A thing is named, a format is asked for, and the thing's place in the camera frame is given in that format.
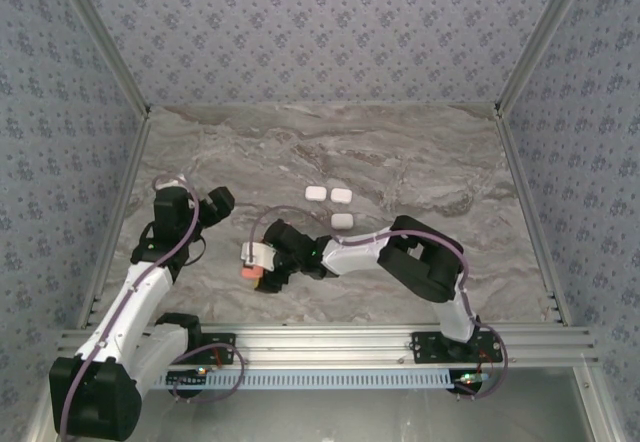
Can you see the grey metal panel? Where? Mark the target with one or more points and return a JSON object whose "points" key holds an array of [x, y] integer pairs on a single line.
{"points": [[325, 417]]}

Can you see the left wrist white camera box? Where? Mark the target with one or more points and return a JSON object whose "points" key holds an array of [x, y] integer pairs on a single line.
{"points": [[181, 179]]}

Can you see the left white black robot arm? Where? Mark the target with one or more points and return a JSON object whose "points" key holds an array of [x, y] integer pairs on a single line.
{"points": [[127, 307]]}

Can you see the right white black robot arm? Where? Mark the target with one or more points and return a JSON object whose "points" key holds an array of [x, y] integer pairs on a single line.
{"points": [[425, 262]]}

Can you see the aluminium frame leg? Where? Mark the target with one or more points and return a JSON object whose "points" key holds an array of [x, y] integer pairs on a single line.
{"points": [[39, 429], [597, 407]]}

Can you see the aluminium table side rail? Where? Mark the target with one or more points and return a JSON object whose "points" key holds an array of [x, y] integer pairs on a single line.
{"points": [[523, 187], [125, 187]]}

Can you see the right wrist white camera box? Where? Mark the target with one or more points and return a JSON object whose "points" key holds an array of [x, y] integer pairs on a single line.
{"points": [[257, 254]]}

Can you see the aluminium corner post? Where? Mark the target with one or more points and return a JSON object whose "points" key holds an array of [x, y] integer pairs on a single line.
{"points": [[104, 39], [542, 37]]}

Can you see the long aluminium mounting rail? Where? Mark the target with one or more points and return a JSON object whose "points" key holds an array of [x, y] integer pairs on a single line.
{"points": [[325, 347]]}

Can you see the white earbud charging case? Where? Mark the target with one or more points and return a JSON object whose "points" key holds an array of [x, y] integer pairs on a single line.
{"points": [[316, 193], [343, 221], [341, 195]]}

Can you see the orange earbud charging case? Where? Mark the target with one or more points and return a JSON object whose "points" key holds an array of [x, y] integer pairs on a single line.
{"points": [[250, 273]]}

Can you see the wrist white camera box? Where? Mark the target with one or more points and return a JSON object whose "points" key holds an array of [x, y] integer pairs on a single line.
{"points": [[257, 254], [181, 179]]}

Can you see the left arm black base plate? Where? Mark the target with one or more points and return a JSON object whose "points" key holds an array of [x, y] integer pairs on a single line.
{"points": [[202, 357]]}

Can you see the small black controller board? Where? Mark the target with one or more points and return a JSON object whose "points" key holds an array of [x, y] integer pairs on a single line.
{"points": [[467, 384], [185, 381]]}

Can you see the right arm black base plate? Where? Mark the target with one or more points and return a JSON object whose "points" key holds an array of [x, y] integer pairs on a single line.
{"points": [[425, 354]]}

